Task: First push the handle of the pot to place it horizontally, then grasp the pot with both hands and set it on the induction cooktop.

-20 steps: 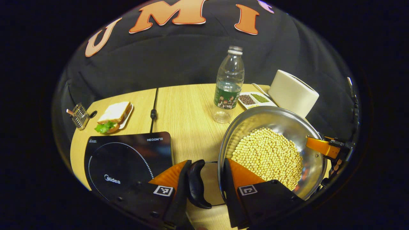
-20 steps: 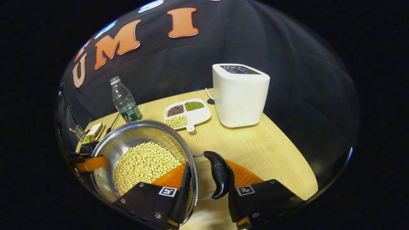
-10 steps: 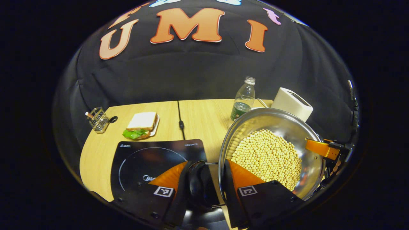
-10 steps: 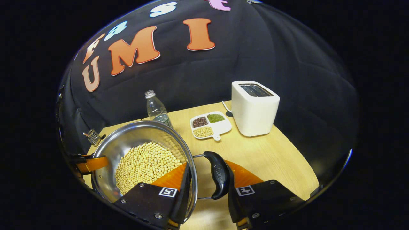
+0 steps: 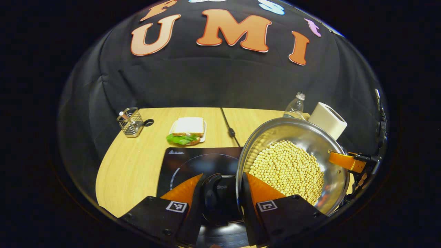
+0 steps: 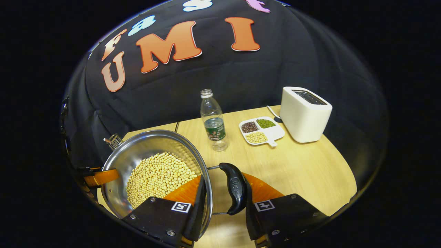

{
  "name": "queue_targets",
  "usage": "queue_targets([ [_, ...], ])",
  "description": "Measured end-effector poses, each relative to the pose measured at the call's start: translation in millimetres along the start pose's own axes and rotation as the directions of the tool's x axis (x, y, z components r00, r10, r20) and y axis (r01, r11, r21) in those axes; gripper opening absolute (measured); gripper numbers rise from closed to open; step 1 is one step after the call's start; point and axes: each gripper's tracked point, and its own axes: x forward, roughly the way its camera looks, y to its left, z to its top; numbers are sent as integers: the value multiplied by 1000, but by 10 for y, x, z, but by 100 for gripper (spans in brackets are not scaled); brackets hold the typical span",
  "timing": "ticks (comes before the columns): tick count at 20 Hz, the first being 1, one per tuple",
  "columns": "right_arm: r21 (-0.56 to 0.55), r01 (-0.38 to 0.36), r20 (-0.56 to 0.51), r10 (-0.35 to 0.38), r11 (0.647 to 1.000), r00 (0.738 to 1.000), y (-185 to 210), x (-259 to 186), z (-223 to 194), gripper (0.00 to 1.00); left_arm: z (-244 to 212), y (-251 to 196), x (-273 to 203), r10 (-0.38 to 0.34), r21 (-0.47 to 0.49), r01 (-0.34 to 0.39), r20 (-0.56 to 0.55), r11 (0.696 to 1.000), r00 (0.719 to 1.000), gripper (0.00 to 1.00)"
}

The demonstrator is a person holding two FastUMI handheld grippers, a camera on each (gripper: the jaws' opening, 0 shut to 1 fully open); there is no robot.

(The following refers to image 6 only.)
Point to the white divided plate with beans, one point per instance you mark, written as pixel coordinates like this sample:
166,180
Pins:
274,132

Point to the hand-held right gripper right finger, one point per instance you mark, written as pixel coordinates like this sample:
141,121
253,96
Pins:
250,220

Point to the white toaster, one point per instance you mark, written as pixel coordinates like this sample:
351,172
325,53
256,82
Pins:
303,120

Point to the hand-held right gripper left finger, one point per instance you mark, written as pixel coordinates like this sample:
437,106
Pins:
199,206

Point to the pile of yellow soybeans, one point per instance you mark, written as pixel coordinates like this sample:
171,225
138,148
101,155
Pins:
156,177

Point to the clear plastic water bottle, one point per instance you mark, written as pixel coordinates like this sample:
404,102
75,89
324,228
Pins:
214,127

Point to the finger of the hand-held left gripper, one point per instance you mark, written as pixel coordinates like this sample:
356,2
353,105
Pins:
101,177

